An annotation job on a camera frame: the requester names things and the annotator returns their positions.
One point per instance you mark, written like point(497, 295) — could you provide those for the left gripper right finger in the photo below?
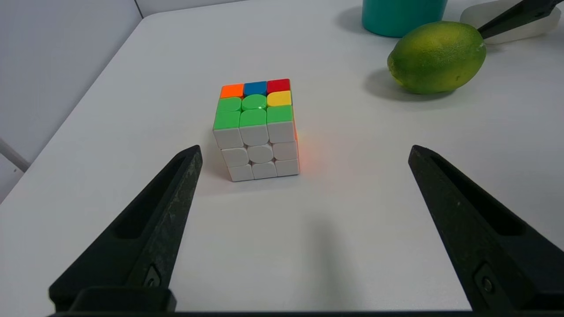
point(476, 229)

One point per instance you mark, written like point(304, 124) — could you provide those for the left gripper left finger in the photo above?
point(150, 246)

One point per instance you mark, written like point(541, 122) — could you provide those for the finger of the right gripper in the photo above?
point(520, 15)

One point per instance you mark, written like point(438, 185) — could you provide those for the white soap bar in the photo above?
point(520, 33)

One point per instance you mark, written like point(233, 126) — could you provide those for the green lime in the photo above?
point(436, 57)

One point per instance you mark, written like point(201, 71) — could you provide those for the colourful puzzle cube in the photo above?
point(255, 132)

